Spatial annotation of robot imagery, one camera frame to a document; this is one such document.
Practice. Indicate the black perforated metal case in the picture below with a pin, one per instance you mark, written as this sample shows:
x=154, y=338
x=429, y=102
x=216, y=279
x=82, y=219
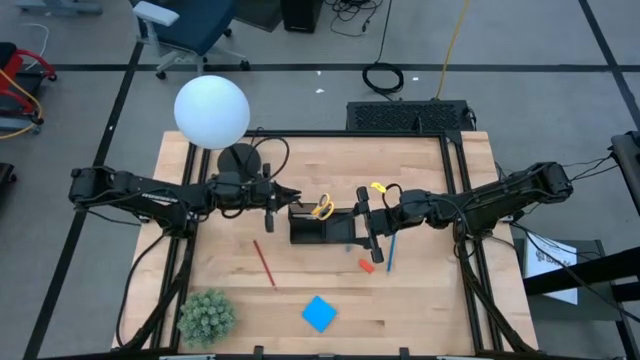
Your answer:
x=400, y=116

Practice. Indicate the black frame clamp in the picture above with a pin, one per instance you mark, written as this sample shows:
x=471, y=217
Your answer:
x=258, y=351
x=404, y=352

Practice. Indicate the grey side table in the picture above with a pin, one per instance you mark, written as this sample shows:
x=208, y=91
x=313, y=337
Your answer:
x=595, y=305

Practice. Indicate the blue sticky note pad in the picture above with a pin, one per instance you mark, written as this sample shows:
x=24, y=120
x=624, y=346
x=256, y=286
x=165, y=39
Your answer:
x=319, y=314

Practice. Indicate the black table frame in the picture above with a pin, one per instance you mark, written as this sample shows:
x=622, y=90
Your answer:
x=350, y=133

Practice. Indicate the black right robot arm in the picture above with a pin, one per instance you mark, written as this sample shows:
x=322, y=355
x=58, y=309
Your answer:
x=500, y=197

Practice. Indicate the white printed paper sheet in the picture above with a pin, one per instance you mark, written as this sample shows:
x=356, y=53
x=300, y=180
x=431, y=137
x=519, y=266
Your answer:
x=552, y=252

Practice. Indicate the black floor box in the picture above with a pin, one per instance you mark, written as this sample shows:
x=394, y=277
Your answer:
x=301, y=15

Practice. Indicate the red pencil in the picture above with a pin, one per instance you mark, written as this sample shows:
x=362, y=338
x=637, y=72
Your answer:
x=264, y=264

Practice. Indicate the blue pencil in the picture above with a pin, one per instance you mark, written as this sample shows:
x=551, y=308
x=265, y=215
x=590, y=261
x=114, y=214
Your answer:
x=391, y=257

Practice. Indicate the black metal beam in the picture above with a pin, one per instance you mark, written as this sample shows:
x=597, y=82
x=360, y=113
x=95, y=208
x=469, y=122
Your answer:
x=590, y=272

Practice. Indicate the orange eraser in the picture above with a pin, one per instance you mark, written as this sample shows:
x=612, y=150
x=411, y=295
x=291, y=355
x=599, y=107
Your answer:
x=366, y=265

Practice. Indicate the white globe lamp black base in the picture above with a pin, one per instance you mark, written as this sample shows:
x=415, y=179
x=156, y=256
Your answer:
x=210, y=110

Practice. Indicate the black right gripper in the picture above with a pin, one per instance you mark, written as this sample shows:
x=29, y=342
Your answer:
x=400, y=217

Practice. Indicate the black mesh desk organizer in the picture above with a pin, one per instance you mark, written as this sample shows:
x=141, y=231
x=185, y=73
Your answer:
x=325, y=232

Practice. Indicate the green potted plant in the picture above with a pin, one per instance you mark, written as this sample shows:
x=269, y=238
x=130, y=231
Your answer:
x=206, y=319

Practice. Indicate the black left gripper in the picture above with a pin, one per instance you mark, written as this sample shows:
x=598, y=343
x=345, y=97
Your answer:
x=240, y=192

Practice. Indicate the blue office chair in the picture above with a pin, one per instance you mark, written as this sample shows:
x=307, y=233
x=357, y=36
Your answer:
x=200, y=25

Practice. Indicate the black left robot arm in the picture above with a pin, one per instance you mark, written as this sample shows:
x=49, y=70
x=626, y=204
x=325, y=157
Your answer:
x=125, y=187

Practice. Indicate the red cart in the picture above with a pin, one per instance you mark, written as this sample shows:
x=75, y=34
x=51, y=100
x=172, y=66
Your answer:
x=10, y=65

